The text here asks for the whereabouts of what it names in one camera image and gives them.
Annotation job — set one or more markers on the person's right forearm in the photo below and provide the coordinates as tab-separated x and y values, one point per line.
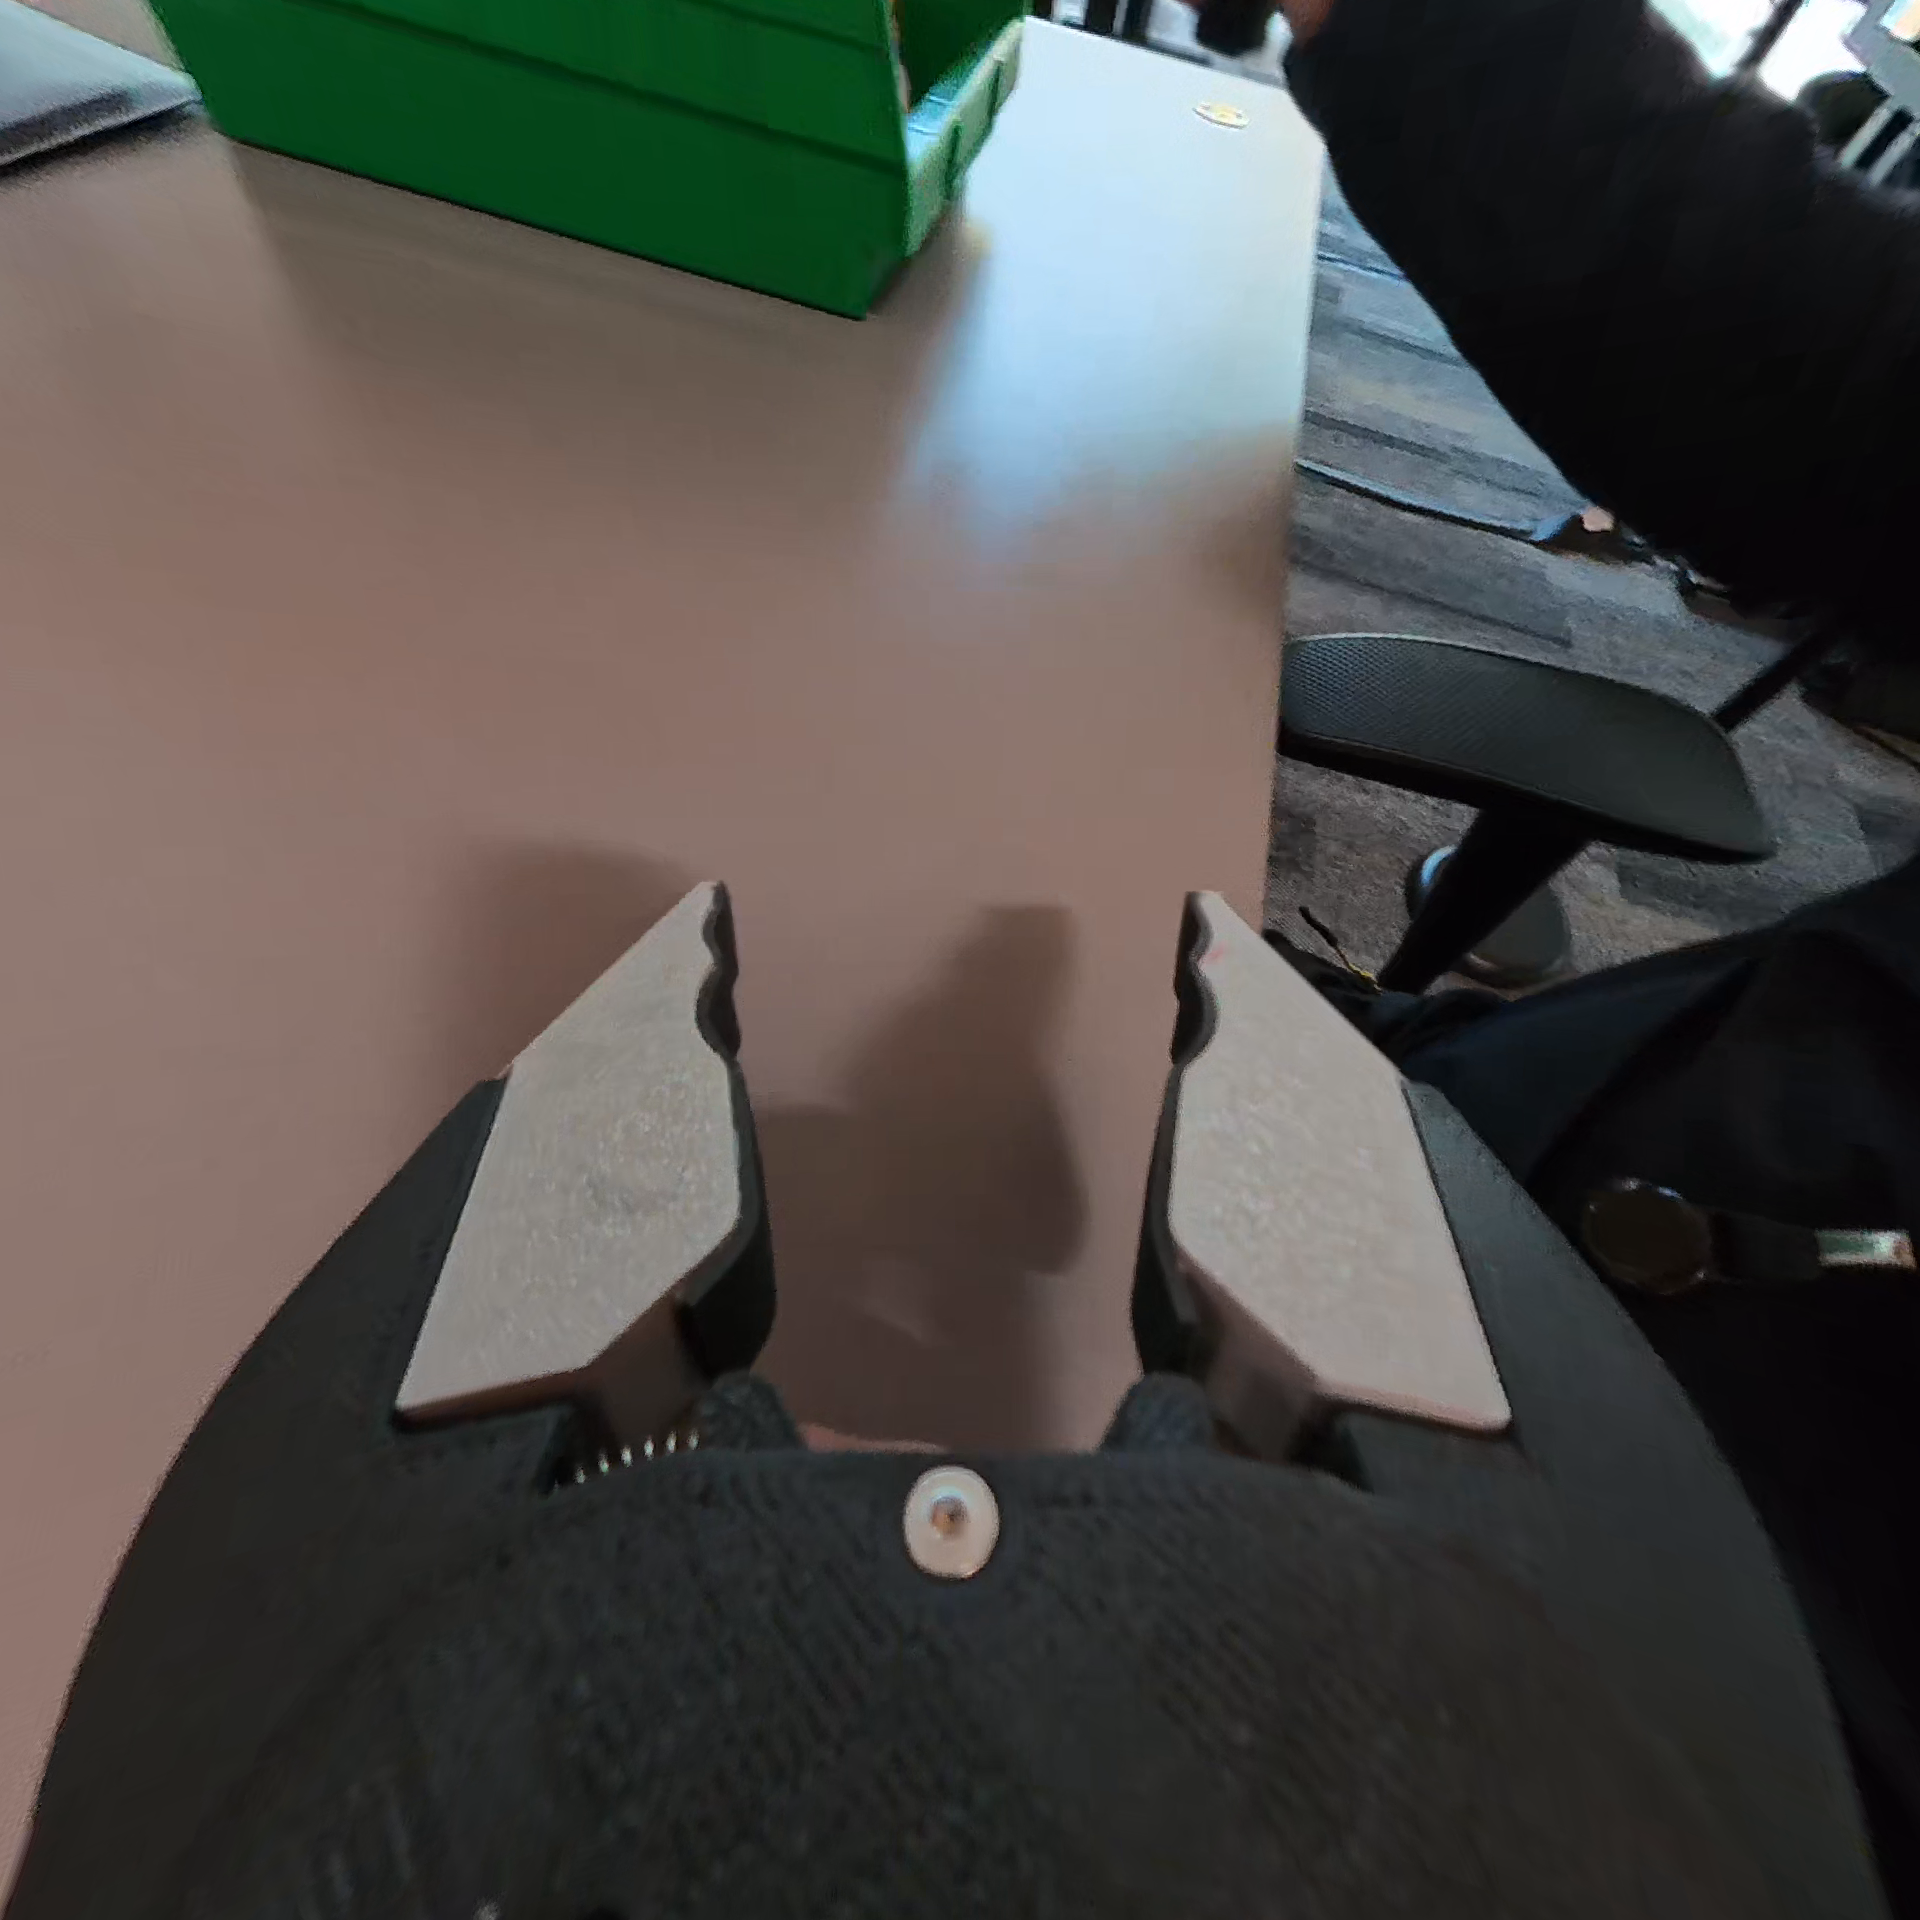
1651	270

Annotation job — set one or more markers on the green plastic bin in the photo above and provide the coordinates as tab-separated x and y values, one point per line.
598	118

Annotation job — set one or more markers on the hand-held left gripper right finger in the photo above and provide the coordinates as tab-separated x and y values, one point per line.
1306	1201

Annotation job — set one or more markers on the dark grey laptop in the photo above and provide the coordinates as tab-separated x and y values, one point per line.
59	75

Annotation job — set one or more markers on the black badge reel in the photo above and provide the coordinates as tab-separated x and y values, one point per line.
1646	1237

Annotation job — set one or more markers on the black office chair armrest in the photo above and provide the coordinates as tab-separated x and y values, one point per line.
1500	733

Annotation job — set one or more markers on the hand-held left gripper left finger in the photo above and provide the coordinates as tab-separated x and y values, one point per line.
598	1184

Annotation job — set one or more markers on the grey shoe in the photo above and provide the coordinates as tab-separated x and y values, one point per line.
1532	941

